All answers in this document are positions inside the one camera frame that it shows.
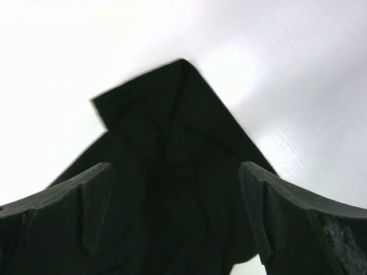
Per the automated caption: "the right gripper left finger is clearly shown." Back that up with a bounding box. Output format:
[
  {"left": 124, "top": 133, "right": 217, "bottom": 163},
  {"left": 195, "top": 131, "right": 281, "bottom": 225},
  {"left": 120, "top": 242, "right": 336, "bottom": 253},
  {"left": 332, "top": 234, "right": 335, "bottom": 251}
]
[{"left": 1, "top": 163, "right": 112, "bottom": 275}]

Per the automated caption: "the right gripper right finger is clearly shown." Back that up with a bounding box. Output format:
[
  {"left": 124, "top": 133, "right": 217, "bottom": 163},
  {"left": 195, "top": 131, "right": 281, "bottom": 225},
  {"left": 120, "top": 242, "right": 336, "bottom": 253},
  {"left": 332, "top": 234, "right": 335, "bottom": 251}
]
[{"left": 239, "top": 162, "right": 366, "bottom": 275}]

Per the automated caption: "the black t-shirt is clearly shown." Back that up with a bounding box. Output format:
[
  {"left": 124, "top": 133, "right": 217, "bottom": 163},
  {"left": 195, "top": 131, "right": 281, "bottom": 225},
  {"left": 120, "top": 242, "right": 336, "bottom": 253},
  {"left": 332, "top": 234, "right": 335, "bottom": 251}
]
[{"left": 56, "top": 59, "right": 271, "bottom": 274}]

